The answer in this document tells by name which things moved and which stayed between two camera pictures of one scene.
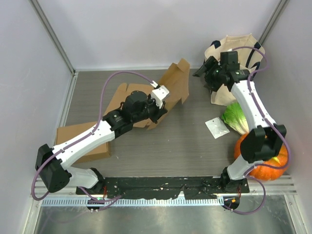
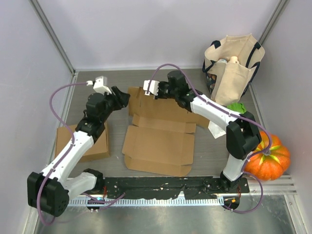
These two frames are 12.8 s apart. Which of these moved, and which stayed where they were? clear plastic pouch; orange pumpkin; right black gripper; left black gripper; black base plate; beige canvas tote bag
Moved: right black gripper; left black gripper
Stayed: black base plate; clear plastic pouch; orange pumpkin; beige canvas tote bag
